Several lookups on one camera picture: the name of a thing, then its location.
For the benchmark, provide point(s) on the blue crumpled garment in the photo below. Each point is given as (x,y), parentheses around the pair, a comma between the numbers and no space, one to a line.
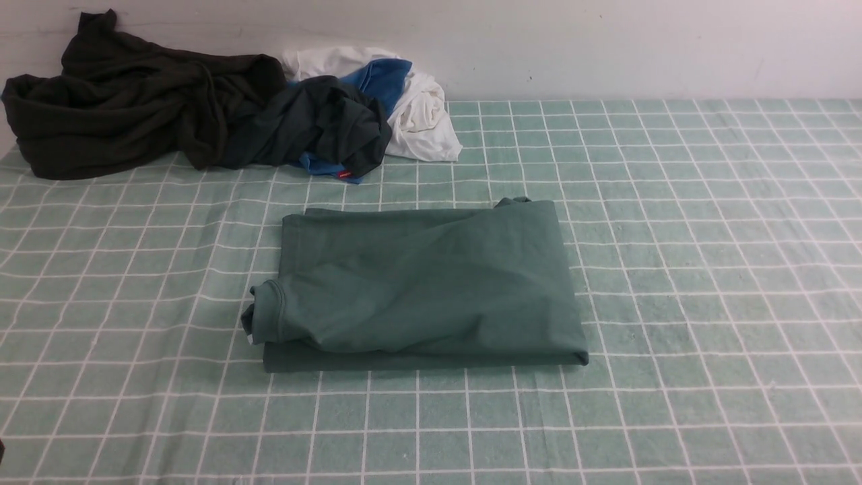
(382,79)

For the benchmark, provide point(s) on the dark olive crumpled garment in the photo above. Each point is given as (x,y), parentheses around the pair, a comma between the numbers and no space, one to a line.
(121,102)

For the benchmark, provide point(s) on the green long-sleeve top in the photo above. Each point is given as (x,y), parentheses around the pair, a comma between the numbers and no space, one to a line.
(420,289)

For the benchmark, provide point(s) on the white crumpled garment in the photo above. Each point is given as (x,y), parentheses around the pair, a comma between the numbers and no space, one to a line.
(421,127)

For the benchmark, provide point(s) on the dark teal crumpled garment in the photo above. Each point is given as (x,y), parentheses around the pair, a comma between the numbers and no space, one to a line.
(323,117)

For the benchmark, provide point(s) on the green checkered tablecloth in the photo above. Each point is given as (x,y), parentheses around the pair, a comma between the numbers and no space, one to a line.
(715,251)

